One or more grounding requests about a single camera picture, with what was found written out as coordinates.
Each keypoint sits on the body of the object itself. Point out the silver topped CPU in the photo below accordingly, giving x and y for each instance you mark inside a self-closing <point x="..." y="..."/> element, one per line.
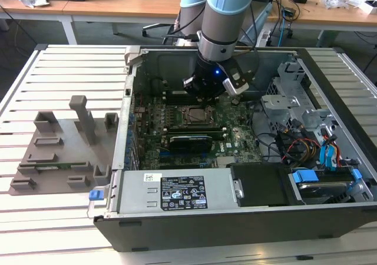
<point x="198" y="115"/>

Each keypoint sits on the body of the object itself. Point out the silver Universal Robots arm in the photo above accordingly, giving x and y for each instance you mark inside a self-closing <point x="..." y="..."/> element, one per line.
<point x="221" y="29"/>

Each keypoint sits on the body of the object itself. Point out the office chair base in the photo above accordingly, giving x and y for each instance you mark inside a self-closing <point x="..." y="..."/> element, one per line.
<point x="168" y="31"/>

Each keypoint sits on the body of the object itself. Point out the black graphics card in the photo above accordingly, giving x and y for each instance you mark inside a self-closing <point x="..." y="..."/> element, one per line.
<point x="190" y="144"/>

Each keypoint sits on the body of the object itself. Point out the green motherboard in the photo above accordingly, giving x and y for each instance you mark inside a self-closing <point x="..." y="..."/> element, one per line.
<point x="238" y="147"/>

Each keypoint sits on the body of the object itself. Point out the white power strip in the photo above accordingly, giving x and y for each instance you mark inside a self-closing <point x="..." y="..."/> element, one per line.
<point x="264" y="37"/>

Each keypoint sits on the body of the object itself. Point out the silver metal drive cage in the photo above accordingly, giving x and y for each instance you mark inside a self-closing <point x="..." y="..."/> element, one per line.
<point x="279" y="103"/>

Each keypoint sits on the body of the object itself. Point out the wooden desk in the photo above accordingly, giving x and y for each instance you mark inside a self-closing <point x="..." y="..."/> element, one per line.
<point x="117" y="7"/>
<point x="324" y="16"/>
<point x="35" y="10"/>

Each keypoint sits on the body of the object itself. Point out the grey power supply unit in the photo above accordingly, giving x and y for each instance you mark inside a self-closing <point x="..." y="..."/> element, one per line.
<point x="135" y="194"/>

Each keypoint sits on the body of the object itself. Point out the black open PC case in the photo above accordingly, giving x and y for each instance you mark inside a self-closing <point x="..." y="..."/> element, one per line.
<point x="206" y="232"/>

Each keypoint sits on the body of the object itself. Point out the grey parts rack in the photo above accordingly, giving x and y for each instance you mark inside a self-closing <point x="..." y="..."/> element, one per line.
<point x="67" y="147"/>

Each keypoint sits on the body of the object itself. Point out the hard disk in blue carrier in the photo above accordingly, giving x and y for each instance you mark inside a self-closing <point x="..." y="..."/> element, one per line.
<point x="321" y="190"/>

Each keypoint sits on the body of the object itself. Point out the blue plastic release latch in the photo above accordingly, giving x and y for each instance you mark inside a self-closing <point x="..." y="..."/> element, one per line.
<point x="95" y="195"/>

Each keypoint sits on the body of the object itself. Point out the green RAM stick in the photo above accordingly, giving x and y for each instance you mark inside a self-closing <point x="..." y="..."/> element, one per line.
<point x="66" y="165"/>

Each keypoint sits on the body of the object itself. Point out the small white box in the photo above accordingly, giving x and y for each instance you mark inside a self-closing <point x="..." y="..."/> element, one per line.
<point x="371" y="7"/>

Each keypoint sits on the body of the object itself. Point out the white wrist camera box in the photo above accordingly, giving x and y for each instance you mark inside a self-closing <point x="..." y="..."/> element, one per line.
<point x="229" y="85"/>

